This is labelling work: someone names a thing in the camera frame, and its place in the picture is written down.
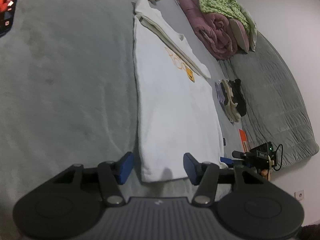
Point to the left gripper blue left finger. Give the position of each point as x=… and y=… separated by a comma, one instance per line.
x=122, y=169

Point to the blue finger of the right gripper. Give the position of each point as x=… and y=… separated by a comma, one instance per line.
x=227, y=161

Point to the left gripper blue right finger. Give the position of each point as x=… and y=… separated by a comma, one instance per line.
x=194, y=170

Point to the white t-shirt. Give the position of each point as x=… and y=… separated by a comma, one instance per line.
x=176, y=110

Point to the orange card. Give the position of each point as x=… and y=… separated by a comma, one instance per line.
x=244, y=141

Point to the grey quilted mat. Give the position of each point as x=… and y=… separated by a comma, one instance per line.
x=276, y=111

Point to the beige folded garment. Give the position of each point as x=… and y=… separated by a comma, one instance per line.
x=230, y=105

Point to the black folded garment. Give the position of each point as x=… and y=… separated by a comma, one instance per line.
x=238, y=96

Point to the lavender folded garment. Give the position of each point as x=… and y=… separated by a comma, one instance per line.
x=223, y=99

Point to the pink white pillow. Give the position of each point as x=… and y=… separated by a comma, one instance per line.
x=239, y=34

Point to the pink quilt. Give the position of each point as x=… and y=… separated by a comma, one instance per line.
x=212, y=29

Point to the pale green pillow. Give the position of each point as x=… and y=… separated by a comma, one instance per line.
x=251, y=27

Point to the green patterned blanket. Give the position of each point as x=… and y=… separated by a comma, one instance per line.
x=227, y=8

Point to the smartphone screen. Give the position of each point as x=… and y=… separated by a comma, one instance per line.
x=8, y=8

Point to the wall socket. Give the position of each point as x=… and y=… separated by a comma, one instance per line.
x=299, y=195

